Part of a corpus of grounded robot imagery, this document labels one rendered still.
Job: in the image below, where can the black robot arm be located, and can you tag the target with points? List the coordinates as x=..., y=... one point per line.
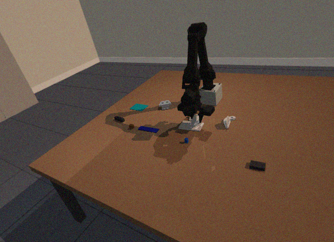
x=192, y=75

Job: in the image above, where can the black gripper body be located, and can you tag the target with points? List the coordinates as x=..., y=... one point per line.
x=207, y=110

